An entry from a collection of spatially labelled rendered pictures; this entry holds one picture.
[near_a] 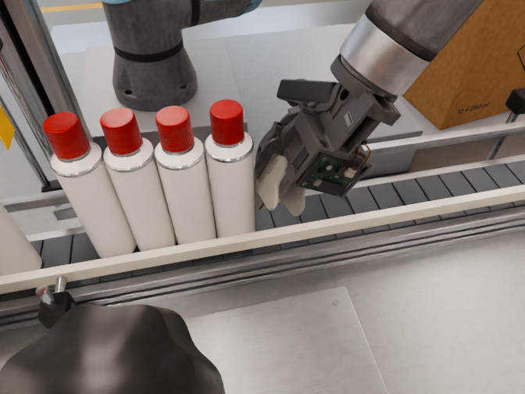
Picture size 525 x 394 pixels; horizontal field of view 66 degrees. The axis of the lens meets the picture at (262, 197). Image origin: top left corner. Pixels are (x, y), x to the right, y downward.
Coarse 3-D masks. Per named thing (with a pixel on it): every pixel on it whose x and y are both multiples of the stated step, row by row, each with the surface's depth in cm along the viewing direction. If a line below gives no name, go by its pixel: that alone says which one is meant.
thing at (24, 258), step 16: (0, 208) 43; (0, 224) 43; (16, 224) 46; (0, 240) 43; (16, 240) 46; (0, 256) 45; (16, 256) 46; (32, 256) 49; (0, 272) 46; (16, 272) 47
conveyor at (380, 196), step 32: (352, 192) 60; (384, 192) 60; (416, 192) 60; (448, 192) 60; (256, 224) 56; (288, 224) 56; (384, 224) 56; (416, 224) 56; (64, 256) 52; (96, 256) 52; (224, 256) 52; (32, 288) 49
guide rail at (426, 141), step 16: (480, 128) 57; (496, 128) 57; (512, 128) 57; (368, 144) 55; (384, 144) 54; (400, 144) 54; (416, 144) 55; (432, 144) 56; (448, 144) 56; (208, 176) 51; (48, 192) 49; (64, 192) 49; (16, 208) 48; (32, 208) 48
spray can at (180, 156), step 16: (160, 112) 39; (176, 112) 39; (160, 128) 38; (176, 128) 38; (160, 144) 40; (176, 144) 39; (192, 144) 41; (160, 160) 41; (176, 160) 40; (192, 160) 41; (160, 176) 43; (176, 176) 41; (192, 176) 42; (176, 192) 43; (192, 192) 43; (208, 192) 46; (176, 208) 45; (192, 208) 45; (208, 208) 47; (176, 224) 48; (192, 224) 47; (208, 224) 49; (192, 240) 49
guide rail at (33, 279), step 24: (480, 192) 55; (504, 192) 55; (360, 216) 52; (384, 216) 52; (408, 216) 53; (216, 240) 50; (240, 240) 50; (264, 240) 50; (288, 240) 52; (72, 264) 47; (96, 264) 47; (120, 264) 48; (144, 264) 49; (0, 288) 46; (24, 288) 47
